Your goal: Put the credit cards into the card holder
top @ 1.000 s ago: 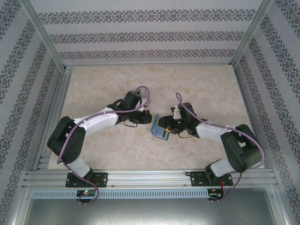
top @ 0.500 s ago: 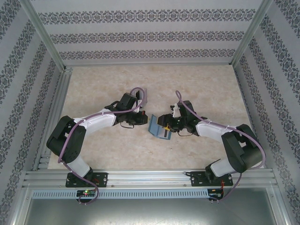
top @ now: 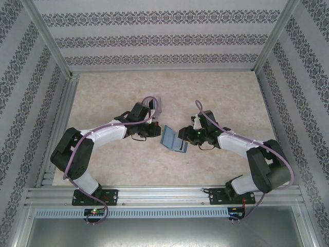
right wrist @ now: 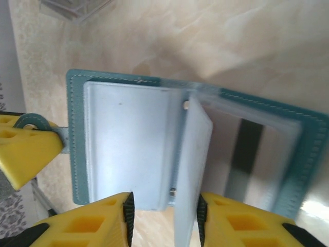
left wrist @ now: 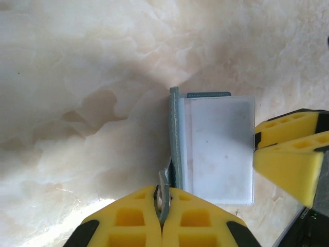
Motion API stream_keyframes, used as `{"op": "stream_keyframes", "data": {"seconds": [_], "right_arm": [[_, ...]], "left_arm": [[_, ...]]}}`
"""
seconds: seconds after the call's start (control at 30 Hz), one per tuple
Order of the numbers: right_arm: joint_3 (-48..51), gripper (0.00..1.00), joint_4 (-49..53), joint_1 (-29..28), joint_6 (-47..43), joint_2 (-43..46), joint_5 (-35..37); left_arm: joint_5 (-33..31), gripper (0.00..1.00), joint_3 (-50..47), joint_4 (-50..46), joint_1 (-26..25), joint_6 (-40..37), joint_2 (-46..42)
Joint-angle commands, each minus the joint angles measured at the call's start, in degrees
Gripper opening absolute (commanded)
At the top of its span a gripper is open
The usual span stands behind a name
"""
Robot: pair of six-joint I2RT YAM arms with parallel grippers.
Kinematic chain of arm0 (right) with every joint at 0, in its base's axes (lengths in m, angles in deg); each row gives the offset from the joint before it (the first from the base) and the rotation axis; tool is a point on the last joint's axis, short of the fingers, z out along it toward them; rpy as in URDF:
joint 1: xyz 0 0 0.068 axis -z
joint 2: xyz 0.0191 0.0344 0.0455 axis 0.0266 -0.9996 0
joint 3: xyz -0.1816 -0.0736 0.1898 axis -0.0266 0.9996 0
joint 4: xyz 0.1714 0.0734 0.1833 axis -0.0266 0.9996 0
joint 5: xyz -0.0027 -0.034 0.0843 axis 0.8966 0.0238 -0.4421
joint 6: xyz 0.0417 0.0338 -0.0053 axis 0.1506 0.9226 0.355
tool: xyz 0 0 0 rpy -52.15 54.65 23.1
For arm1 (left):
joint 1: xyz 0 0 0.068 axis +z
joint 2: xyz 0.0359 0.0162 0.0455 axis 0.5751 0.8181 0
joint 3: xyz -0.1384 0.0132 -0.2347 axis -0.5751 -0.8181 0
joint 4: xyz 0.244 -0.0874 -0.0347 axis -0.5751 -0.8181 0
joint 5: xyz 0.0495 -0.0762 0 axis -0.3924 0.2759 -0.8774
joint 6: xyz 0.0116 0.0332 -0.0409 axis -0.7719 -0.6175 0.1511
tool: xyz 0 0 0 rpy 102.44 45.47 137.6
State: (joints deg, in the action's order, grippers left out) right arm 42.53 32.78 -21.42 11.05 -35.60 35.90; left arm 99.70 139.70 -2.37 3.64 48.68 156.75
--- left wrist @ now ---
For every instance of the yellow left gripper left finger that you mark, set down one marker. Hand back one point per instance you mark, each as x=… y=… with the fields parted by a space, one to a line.
x=128 y=223

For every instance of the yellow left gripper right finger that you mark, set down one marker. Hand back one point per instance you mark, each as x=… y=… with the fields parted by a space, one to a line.
x=200 y=223

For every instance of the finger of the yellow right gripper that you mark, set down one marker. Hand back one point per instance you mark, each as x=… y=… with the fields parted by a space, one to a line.
x=288 y=169
x=290 y=128

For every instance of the teal leather card holder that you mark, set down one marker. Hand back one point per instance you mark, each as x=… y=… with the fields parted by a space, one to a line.
x=176 y=144

